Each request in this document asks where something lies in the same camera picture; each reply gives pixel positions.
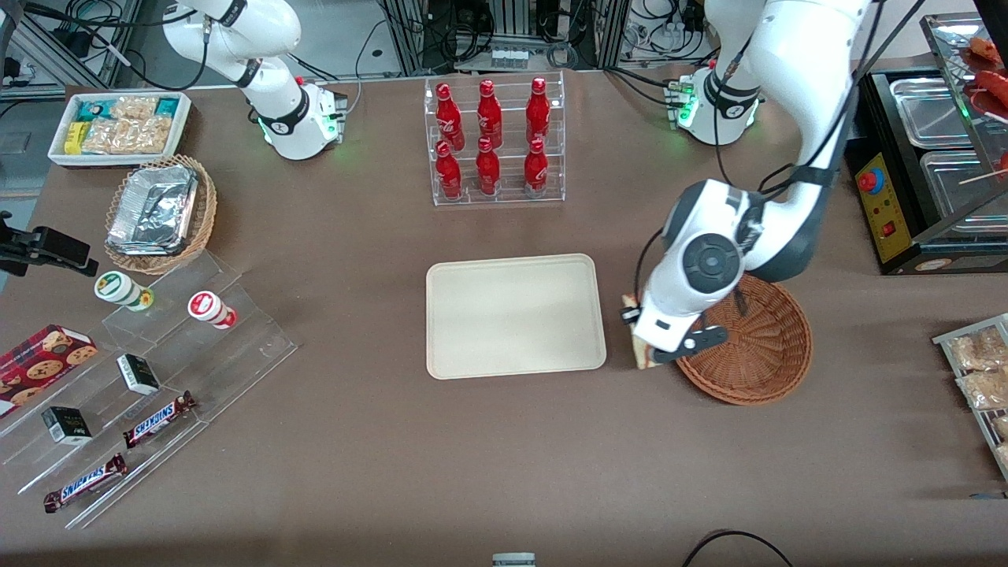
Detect black looping cable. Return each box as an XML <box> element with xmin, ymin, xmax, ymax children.
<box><xmin>680</xmin><ymin>529</ymin><xmax>796</xmax><ymax>567</ymax></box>

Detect clear acrylic bottle rack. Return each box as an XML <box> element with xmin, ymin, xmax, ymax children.
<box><xmin>424</xmin><ymin>71</ymin><xmax>566</xmax><ymax>207</ymax></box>

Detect tray of packaged pastries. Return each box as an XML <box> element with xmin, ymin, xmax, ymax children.
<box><xmin>932</xmin><ymin>313</ymin><xmax>1008</xmax><ymax>483</ymax></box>

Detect white rectangular snack bin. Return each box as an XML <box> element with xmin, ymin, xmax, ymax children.
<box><xmin>47</xmin><ymin>91</ymin><xmax>193</xmax><ymax>169</ymax></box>

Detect clear acrylic stepped stand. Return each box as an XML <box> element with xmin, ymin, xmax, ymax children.
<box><xmin>0</xmin><ymin>250</ymin><xmax>299</xmax><ymax>531</ymax></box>

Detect clear rice cracker bag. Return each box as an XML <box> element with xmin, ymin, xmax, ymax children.
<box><xmin>123</xmin><ymin>116</ymin><xmax>173</xmax><ymax>155</ymax></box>
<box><xmin>110</xmin><ymin>95</ymin><xmax>159</xmax><ymax>121</ymax></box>
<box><xmin>81</xmin><ymin>118</ymin><xmax>128</xmax><ymax>155</ymax></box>

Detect beige plastic tray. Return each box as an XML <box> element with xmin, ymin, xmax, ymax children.
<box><xmin>426</xmin><ymin>254</ymin><xmax>608</xmax><ymax>380</ymax></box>

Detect stacked aluminium foil containers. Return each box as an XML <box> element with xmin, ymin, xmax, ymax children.
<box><xmin>107</xmin><ymin>165</ymin><xmax>198</xmax><ymax>258</ymax></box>

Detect Snickers chocolate bar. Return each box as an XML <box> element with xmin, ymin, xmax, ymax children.
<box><xmin>43</xmin><ymin>453</ymin><xmax>129</xmax><ymax>514</ymax></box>
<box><xmin>122</xmin><ymin>391</ymin><xmax>198</xmax><ymax>450</ymax></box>

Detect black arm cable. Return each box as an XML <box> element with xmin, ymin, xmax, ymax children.
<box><xmin>632</xmin><ymin>0</ymin><xmax>930</xmax><ymax>317</ymax></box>

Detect red lid yogurt cup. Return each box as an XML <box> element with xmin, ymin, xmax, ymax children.
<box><xmin>187</xmin><ymin>291</ymin><xmax>238</xmax><ymax>330</ymax></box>

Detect green lid yogurt cup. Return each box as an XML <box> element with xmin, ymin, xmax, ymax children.
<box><xmin>94</xmin><ymin>271</ymin><xmax>155</xmax><ymax>313</ymax></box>

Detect triangular sandwich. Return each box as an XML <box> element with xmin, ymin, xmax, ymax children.
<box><xmin>621</xmin><ymin>294</ymin><xmax>658</xmax><ymax>370</ymax></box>

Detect round brown wicker basket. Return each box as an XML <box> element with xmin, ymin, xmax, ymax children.
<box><xmin>675</xmin><ymin>273</ymin><xmax>813</xmax><ymax>407</ymax></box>

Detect red cola bottle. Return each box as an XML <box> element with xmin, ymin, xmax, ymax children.
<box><xmin>526</xmin><ymin>76</ymin><xmax>552</xmax><ymax>145</ymax></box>
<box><xmin>476</xmin><ymin>79</ymin><xmax>504</xmax><ymax>149</ymax></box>
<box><xmin>435</xmin><ymin>83</ymin><xmax>465</xmax><ymax>152</ymax></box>
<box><xmin>476</xmin><ymin>137</ymin><xmax>502</xmax><ymax>197</ymax></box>
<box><xmin>435</xmin><ymin>140</ymin><xmax>464</xmax><ymax>200</ymax></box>
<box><xmin>524</xmin><ymin>139</ymin><xmax>550</xmax><ymax>195</ymax></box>

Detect small black carton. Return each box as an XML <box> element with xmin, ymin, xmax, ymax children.
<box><xmin>41</xmin><ymin>406</ymin><xmax>94</xmax><ymax>447</ymax></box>
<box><xmin>116</xmin><ymin>354</ymin><xmax>161</xmax><ymax>396</ymax></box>

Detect oval light wicker basket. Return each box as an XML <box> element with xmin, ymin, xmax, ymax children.
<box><xmin>104</xmin><ymin>154</ymin><xmax>218</xmax><ymax>276</ymax></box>

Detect red tartan cookie box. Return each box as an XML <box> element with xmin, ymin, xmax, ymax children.
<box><xmin>0</xmin><ymin>324</ymin><xmax>100</xmax><ymax>419</ymax></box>

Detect black food warmer machine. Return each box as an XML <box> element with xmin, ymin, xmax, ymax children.
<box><xmin>844</xmin><ymin>12</ymin><xmax>1008</xmax><ymax>276</ymax></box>

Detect stainless steel pan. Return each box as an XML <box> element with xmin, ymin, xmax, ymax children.
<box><xmin>889</xmin><ymin>76</ymin><xmax>973</xmax><ymax>151</ymax></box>
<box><xmin>919</xmin><ymin>149</ymin><xmax>1008</xmax><ymax>239</ymax></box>

